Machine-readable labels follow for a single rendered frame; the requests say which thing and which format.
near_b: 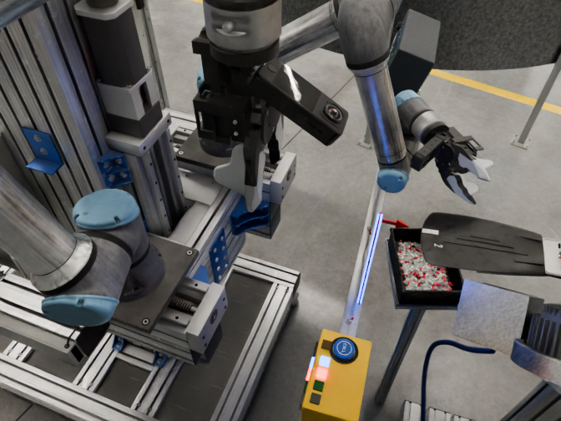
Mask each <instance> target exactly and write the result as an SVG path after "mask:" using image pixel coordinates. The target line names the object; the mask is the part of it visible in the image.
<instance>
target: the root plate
mask: <svg viewBox="0 0 561 421"><path fill-rule="evenodd" d="M558 243H560V245H561V240H555V239H548V238H543V250H544V260H545V273H546V274H548V275H552V276H561V259H560V258H558V257H559V255H558V253H559V252H561V247H560V248H558Z"/></svg>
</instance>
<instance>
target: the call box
mask: <svg viewBox="0 0 561 421"><path fill-rule="evenodd" d="M323 339H325V340H328V341H332V344H331V350H330V351H329V350H325V349H323V348H321V344H322V341H323ZM338 339H347V340H349V341H351V342H353V343H354V344H353V345H354V347H355V352H354V355H353V357H352V358H351V359H349V360H346V361H345V360H340V359H339V358H337V357H336V355H335V354H334V351H333V348H334V344H335V343H336V341H338ZM371 346H372V344H371V342H369V341H367V340H363V339H360V338H357V337H351V336H347V335H345V334H341V333H338V332H333V331H329V330H326V329H323V330H322V331H321V337H320V340H319V343H318V347H317V350H316V355H315V359H314V362H313V366H312V370H311V375H310V378H309V382H308V384H307V388H306V394H305V397H304V400H303V404H302V410H301V421H358V419H359V415H360V410H361V401H362V396H363V392H364V387H365V382H366V374H367V369H368V364H369V359H370V355H371ZM321 355H322V356H325V357H329V358H331V359H330V363H329V367H324V366H321V365H319V362H320V359H321ZM318 368H324V369H327V374H326V379H322V378H317V377H316V373H317V369H318ZM315 380H319V381H322V382H324V383H325V384H324V388H323V391H322V392H319V391H316V390H314V389H313V385H314V382H315ZM311 393H318V394H320V395H321V401H320V404H319V405H316V404H313V403H310V398H311Z"/></svg>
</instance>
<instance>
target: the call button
mask: <svg viewBox="0 0 561 421"><path fill-rule="evenodd" d="M353 344H354V343H353V342H351V341H349V340H347V339H338V341H336V343H335V344H334V348H333V351H334V354H335V355H336V357H337V358H339V359H340V360H345V361H346V360H349V359H351V358H352V357H353V355H354V352H355V347H354V345H353Z"/></svg>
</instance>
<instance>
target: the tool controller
mask: <svg viewBox="0 0 561 421"><path fill-rule="evenodd" d="M440 24H441V22H440V21H437V20H436V19H434V18H430V17H428V16H426V15H423V14H421V13H418V12H416V11H413V10H411V9H409V10H408V11H407V14H406V16H405V18H404V19H403V21H402V22H398V23H397V25H396V28H395V29H396V31H397V34H396V36H395V38H394V39H393V41H392V44H391V46H390V48H389V51H390V49H391V47H392V45H393V43H394V41H395V43H394V46H393V49H392V51H391V53H390V57H389V59H388V60H387V67H388V70H389V74H390V78H391V82H392V89H393V93H394V97H396V96H397V95H398V94H399V93H401V92H402V91H405V90H412V91H414V92H415V93H416V94H417V95H419V94H420V93H421V90H420V88H421V87H422V85H423V83H424V82H425V80H426V78H427V76H428V75H429V74H430V72H431V70H432V69H433V67H434V64H435V57H436V52H437V41H438V36H439V30H440ZM395 39H396V40H395Z"/></svg>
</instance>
